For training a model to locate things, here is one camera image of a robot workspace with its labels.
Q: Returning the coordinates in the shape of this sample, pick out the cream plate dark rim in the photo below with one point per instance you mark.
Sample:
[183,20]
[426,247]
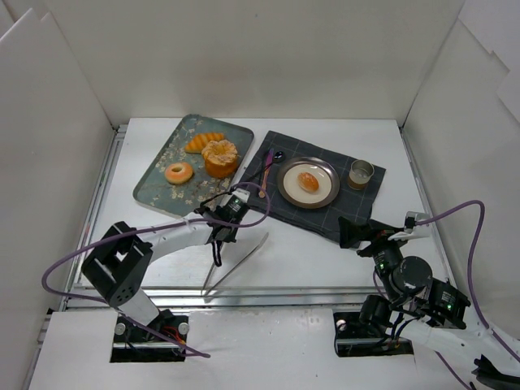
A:
[329,183]

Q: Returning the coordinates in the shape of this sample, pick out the stainless steel tongs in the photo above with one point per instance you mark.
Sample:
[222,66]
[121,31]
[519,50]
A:
[234,255]

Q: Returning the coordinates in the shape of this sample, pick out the tall sesame bundt bread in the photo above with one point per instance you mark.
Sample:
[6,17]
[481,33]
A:
[220,158]

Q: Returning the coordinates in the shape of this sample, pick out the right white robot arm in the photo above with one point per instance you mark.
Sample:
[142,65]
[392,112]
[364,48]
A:
[418,308]

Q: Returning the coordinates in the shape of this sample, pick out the aluminium frame rail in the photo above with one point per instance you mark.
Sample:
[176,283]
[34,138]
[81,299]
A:
[294,266]

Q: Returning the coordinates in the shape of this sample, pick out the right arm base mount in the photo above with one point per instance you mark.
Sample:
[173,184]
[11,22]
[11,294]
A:
[354,339]

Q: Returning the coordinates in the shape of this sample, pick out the glass cup with drink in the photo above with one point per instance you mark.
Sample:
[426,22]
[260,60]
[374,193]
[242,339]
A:
[360,174]

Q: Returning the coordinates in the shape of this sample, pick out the ridged orange croissant bread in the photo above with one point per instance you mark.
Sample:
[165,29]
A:
[200,141]

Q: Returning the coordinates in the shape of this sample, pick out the glazed ring donut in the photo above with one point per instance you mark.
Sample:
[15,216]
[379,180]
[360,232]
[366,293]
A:
[178,173]

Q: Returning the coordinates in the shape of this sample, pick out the floral blue serving tray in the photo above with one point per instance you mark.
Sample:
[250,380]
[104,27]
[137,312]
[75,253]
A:
[153,189]

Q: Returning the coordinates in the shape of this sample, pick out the dark checked cloth mat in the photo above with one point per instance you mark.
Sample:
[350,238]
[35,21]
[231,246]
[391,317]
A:
[354,205]

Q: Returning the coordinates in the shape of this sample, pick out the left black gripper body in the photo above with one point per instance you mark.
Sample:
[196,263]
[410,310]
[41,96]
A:
[219,229]

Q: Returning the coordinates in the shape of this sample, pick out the small round orange bun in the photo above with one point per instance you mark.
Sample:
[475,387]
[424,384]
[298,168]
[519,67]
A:
[308,182]

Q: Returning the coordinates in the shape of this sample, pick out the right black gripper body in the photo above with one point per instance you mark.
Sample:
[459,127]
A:
[366,240]

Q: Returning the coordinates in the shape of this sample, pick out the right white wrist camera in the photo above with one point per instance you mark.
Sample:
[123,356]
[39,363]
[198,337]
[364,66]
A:
[412,229]

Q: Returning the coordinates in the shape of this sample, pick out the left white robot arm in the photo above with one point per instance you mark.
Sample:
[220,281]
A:
[117,269]

